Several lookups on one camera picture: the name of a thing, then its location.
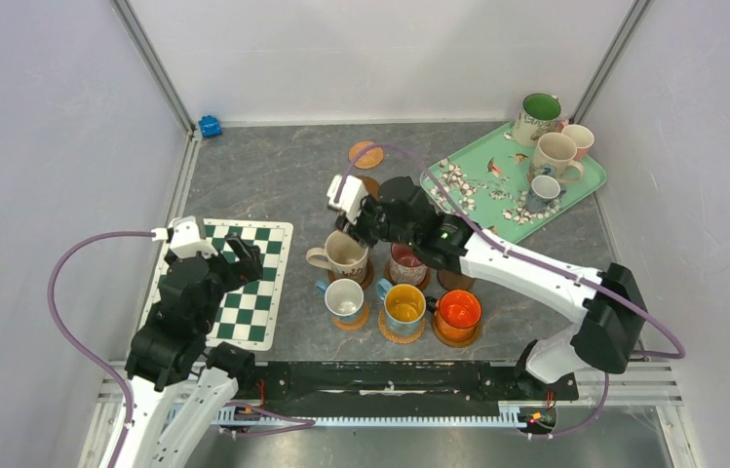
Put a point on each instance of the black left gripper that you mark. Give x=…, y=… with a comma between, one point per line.
x=247, y=267

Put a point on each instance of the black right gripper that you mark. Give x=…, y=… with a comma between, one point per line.
x=364, y=219

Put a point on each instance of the brown wooden saucer coaster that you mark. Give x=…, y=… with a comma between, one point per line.
x=371, y=186
x=421, y=286
x=363, y=276

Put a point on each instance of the pink patterned mug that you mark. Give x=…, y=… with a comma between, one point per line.
x=404, y=267

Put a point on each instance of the white floral mug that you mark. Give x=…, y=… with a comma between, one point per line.
x=339, y=255

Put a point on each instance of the dark walnut wooden coaster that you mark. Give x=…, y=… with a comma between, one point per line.
x=450, y=281

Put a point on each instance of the yellow inside mug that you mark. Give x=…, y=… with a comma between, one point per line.
x=404, y=304

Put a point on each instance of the blue patterned mug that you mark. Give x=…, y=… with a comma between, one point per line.
x=342, y=297

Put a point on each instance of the orange mug black handle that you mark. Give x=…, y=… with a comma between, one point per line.
x=457, y=312

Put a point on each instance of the light orange wooden coaster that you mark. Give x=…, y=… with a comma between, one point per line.
x=352, y=322

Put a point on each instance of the woven rattan coaster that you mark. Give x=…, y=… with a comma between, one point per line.
x=395, y=338

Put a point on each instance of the brown ridged wooden coaster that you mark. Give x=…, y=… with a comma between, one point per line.
x=467, y=341

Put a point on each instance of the large cream mug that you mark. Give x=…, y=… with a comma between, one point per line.
x=554, y=156

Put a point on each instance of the green inside mug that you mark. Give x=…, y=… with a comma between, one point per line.
x=538, y=115

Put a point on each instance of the pink white mug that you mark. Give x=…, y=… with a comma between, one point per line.
x=582, y=137

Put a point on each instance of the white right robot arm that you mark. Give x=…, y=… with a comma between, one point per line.
x=600, y=305

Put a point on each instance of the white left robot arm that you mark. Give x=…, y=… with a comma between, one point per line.
x=183, y=383

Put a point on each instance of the green white chessboard mat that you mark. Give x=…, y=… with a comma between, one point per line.
x=255, y=310

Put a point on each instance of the mint green floral tray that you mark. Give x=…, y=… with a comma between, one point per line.
x=487, y=180

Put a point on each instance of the blue toy block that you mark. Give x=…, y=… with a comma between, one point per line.
x=209, y=126

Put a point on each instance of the small white blue mug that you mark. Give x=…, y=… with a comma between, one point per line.
x=543, y=191

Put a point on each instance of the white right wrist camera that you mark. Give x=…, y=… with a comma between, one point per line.
x=345, y=196

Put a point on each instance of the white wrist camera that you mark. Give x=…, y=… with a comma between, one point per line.
x=189, y=236
x=345, y=196

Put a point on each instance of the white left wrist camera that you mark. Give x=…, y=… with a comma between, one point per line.
x=189, y=236

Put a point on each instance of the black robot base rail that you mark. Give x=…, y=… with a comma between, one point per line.
x=395, y=389

